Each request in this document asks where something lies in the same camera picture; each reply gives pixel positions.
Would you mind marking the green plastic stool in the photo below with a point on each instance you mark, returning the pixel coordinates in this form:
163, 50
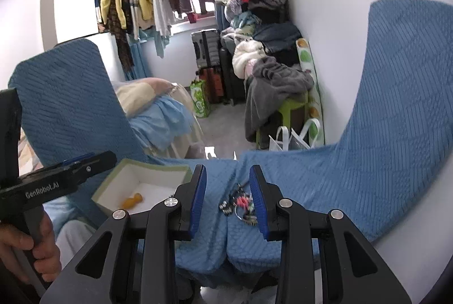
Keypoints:
293, 109

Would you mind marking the dark plaid scarf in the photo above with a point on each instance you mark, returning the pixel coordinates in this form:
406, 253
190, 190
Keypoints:
122, 38

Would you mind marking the green shopping bag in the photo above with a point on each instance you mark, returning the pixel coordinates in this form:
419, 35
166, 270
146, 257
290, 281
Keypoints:
200, 98

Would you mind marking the pink tassel hairpin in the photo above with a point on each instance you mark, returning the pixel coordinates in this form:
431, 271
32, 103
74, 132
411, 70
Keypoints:
244, 201

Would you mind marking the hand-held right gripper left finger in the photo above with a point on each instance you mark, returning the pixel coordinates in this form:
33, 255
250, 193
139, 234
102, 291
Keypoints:
198, 201

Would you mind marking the red cup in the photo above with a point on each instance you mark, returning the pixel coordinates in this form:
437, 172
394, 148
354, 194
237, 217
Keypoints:
192, 17

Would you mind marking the light blue bedding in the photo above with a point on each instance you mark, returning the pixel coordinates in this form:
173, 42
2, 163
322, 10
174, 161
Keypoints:
162, 123

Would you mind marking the white wardrobe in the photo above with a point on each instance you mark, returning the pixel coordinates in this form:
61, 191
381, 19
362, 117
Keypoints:
70, 6

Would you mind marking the white box with green rim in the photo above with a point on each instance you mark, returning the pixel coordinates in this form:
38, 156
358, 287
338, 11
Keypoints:
155, 183

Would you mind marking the white hanging shirt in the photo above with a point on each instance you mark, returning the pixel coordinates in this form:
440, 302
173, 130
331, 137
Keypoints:
159, 6

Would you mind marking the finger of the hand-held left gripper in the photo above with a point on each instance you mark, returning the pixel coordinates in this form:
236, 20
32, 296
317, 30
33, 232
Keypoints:
79, 159
101, 162

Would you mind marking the red suitcase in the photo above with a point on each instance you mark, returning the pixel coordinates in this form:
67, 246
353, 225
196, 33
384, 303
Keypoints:
212, 84

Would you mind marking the black hairpin with white flowers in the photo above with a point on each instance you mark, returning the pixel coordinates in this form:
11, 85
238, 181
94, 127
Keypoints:
225, 207

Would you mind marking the person's left hand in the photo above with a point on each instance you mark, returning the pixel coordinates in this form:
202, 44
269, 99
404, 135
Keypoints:
46, 261

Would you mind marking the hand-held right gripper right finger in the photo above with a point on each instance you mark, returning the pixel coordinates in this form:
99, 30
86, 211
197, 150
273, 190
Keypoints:
256, 205

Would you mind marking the black suitcase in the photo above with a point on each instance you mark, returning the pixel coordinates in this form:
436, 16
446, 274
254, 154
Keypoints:
231, 77

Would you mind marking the white tote bag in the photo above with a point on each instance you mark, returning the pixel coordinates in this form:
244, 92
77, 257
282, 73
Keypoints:
279, 143

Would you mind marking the grey suitcase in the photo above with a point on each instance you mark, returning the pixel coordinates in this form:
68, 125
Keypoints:
205, 49

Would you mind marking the grey fleece robe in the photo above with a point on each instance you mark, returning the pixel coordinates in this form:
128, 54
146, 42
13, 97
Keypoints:
272, 84

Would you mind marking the beige pillow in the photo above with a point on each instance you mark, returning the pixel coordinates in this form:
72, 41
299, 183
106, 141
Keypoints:
141, 95

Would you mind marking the person's light pajama trousers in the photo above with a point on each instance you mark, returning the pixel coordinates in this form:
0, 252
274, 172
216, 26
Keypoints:
76, 240

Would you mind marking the fruit print ironing board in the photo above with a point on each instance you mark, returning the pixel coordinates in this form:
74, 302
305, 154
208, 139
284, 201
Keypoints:
306, 56

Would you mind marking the blue textured blanket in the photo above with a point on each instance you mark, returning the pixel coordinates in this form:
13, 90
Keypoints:
389, 113

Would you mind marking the orange plastic trinket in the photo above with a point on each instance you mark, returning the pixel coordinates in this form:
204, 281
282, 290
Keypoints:
131, 202

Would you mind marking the pile of clothes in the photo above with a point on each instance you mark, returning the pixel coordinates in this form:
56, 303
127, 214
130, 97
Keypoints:
269, 31

